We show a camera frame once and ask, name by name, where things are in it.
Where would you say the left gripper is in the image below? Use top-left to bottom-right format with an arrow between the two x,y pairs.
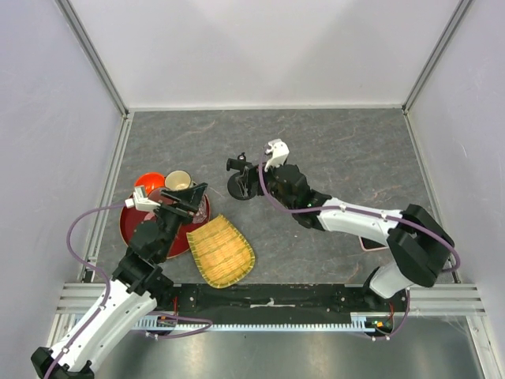
154,182 -> 208,261

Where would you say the orange bowl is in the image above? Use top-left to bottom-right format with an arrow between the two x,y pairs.
134,171 -> 165,195

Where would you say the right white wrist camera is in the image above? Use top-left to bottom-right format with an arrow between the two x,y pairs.
264,139 -> 290,172

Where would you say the pink case smartphone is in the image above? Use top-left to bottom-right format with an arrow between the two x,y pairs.
358,237 -> 387,252

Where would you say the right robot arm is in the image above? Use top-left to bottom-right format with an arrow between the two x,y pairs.
226,159 -> 457,311

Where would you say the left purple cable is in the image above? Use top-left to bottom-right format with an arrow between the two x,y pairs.
42,203 -> 214,379

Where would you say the clear glass tumbler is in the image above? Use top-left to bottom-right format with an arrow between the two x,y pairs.
193,195 -> 210,224

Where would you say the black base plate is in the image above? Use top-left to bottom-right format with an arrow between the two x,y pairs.
158,283 -> 406,324

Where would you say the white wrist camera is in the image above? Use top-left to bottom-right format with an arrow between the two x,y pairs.
125,186 -> 160,212
264,139 -> 290,172

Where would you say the pink plastic mug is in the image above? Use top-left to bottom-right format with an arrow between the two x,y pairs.
148,187 -> 173,205

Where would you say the black phone stand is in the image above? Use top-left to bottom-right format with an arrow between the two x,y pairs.
226,152 -> 259,201

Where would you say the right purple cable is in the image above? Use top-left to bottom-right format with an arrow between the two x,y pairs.
258,148 -> 462,343

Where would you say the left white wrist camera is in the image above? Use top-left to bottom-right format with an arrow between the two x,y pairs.
125,186 -> 160,212

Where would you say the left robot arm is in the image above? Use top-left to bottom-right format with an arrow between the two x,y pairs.
31,182 -> 208,378

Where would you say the grey cable duct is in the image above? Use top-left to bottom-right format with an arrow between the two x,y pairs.
132,314 -> 393,333

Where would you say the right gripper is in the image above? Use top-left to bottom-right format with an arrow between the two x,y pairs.
237,159 -> 296,212

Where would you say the red round tray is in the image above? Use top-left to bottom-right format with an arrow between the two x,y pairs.
119,199 -> 211,259

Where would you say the cream ceramic cup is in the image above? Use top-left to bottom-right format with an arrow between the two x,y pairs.
165,170 -> 195,191

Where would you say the purple cable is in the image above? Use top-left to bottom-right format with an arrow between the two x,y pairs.
258,148 -> 462,343
42,203 -> 214,379

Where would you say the woven bamboo basket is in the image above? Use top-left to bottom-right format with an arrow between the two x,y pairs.
186,214 -> 256,289

